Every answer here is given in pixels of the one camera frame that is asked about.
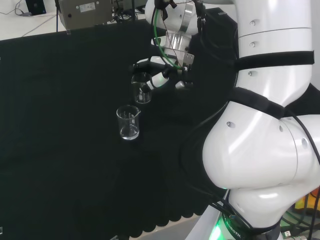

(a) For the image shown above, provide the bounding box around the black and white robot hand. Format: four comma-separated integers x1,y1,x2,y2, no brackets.
131,55,195,94

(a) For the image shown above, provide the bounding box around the thin grey cable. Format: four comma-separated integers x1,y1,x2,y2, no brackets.
0,6,34,18

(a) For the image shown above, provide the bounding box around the yellow stop button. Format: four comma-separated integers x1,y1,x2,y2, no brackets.
294,191,320,214

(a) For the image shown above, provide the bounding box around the grey metal box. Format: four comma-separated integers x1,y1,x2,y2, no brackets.
55,0,119,32

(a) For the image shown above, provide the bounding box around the clear glass beaker with spout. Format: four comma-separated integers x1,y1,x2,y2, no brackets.
115,104,142,141

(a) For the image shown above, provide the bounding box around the green cable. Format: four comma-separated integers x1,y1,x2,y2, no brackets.
152,7,189,71

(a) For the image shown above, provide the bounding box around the black box device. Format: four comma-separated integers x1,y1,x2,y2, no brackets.
25,0,46,17

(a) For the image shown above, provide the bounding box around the small clear glass beaker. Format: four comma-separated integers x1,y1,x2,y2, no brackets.
130,72,153,104

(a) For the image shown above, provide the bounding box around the black bench cloth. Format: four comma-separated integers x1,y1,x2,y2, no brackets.
0,7,320,239

